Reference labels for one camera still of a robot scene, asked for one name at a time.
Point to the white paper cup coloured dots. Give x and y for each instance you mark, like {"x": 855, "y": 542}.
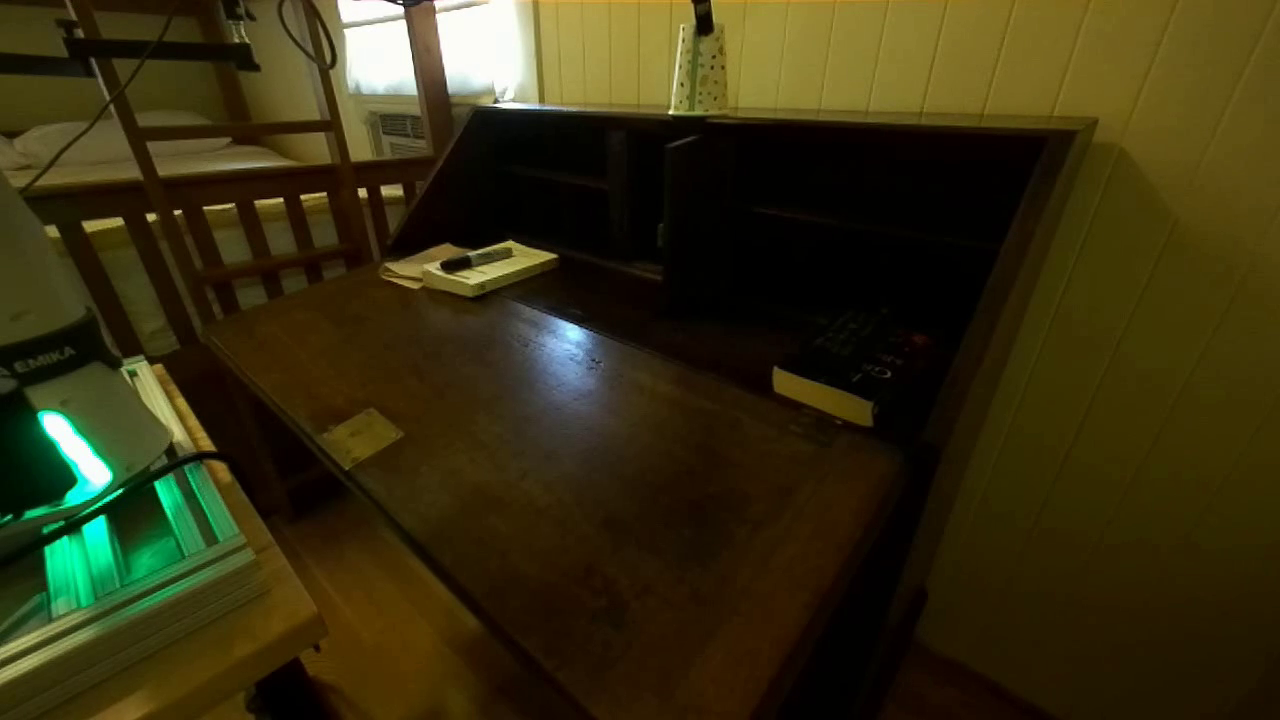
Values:
{"x": 701, "y": 75}

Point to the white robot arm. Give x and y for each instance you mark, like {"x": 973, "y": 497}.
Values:
{"x": 34, "y": 280}

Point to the white book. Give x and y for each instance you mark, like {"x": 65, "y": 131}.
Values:
{"x": 512, "y": 274}

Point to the bright window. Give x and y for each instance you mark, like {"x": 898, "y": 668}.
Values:
{"x": 381, "y": 53}

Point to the white window air conditioner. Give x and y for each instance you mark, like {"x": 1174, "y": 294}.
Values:
{"x": 397, "y": 134}

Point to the black grey marker pen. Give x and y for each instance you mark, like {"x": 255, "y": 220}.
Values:
{"x": 472, "y": 259}

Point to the black calculator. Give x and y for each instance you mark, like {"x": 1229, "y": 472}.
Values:
{"x": 867, "y": 353}

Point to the brown paper envelope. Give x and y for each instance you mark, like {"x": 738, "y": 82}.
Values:
{"x": 404, "y": 268}

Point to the white flat box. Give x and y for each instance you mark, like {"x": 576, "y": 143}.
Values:
{"x": 822, "y": 399}

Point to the dark wooden secretary desk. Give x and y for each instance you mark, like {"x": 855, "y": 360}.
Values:
{"x": 600, "y": 505}

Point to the small paper label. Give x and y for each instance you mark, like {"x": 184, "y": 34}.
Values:
{"x": 361, "y": 438}

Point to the black metal bar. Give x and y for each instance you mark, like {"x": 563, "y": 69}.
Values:
{"x": 162, "y": 53}

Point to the wooden bunk ladder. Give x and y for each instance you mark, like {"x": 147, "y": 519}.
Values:
{"x": 141, "y": 144}

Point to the white mattress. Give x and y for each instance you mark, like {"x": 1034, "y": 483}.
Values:
{"x": 82, "y": 143}

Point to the light wooden side table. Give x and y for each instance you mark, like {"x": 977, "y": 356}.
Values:
{"x": 241, "y": 643}

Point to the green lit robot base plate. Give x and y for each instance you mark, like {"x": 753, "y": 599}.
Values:
{"x": 120, "y": 545}

